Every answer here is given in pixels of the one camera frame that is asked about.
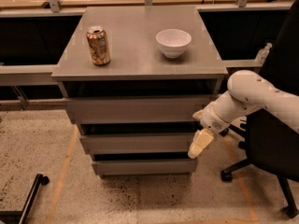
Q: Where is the black office chair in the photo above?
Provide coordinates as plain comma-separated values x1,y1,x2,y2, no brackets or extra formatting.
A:
221,0,299,218

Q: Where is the black wheeled stand leg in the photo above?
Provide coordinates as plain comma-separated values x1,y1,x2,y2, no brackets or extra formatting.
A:
0,174,50,224

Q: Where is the white ceramic bowl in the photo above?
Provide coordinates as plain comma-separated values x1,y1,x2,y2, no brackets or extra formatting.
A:
156,29,192,59

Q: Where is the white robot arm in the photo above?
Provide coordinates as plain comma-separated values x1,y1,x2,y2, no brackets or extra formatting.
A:
188,70,299,159

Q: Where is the grey metal frame rail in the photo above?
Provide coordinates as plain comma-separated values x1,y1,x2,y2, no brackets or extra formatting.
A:
0,1,292,86

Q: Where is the grey drawer cabinet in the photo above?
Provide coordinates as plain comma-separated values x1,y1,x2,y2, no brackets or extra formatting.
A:
50,6,229,179

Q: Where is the gold soda can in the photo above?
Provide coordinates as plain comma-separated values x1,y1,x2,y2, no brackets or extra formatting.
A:
86,26,111,65

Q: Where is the grey drawer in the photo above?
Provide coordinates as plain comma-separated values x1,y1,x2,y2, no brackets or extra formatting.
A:
92,159,197,176
80,133,194,154
66,95,215,124

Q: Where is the grey bottom drawer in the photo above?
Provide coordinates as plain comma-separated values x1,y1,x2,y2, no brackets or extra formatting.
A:
92,159,197,176

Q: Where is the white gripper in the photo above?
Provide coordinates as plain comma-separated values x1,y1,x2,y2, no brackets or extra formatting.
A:
188,103,229,159

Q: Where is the grey top drawer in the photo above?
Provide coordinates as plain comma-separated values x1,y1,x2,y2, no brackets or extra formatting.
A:
66,95,215,124

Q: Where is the clear plastic bottle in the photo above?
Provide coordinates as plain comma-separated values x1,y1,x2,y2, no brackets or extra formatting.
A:
254,43,272,65

